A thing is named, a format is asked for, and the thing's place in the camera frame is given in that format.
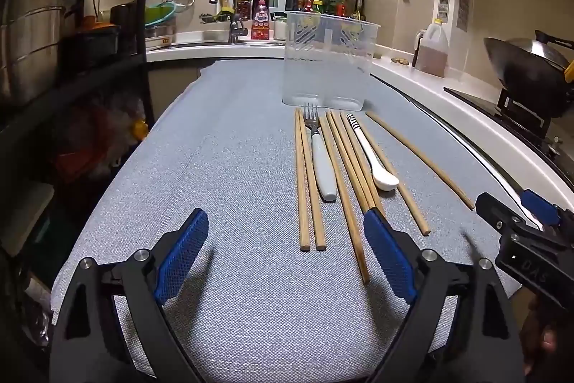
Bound white ceramic spoon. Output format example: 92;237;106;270
346;113;400;191

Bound black shelf rack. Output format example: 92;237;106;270
0;0;157;366

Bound large steel pot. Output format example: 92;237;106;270
0;0;68;106

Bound clear plastic utensil container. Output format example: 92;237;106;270
283;10;382;111

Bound cooking oil jug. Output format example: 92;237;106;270
411;19;450;78

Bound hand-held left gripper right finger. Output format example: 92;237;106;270
363;210;525;383

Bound orange lidded pot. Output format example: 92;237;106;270
67;15;122;70

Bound grey handled fork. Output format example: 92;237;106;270
304;102;338;202

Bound stacked steel bowls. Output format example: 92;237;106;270
144;24;177;47

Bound chrome faucet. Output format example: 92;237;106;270
209;0;249;45

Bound red dish soap bottle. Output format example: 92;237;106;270
251;0;271;40

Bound stacked colourful bowls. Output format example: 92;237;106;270
144;1;178;27

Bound set of wooden chopsticks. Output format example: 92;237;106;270
294;108;475;284

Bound row of sauce bottles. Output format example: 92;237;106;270
297;0;359;17

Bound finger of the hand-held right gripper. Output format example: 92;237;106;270
475;192;529;237
519;188;574;231

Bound wire sponge holder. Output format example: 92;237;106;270
200;8;234;25

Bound steel wok lid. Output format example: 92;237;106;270
507;37;572;72

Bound grey table mat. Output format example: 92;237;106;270
50;59;539;383

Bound red plastic bag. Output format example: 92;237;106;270
54;132;113;182

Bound person's right hand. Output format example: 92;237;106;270
520;298;574;383

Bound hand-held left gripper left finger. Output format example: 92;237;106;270
48;208;210;383

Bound black gas stove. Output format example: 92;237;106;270
444;84;574;186

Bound black wok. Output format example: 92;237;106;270
483;29;572;92

